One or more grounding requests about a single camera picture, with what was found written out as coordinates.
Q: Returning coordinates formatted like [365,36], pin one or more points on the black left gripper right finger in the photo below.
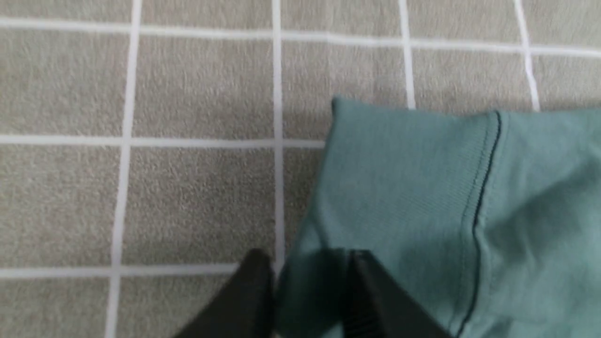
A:
[376,307]

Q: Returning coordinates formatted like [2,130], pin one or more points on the green long-sleeve top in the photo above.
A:
[491,221]

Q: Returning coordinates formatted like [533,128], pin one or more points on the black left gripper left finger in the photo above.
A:
[244,306]

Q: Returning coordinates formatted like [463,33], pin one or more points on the grey checkered tablecloth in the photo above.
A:
[146,144]

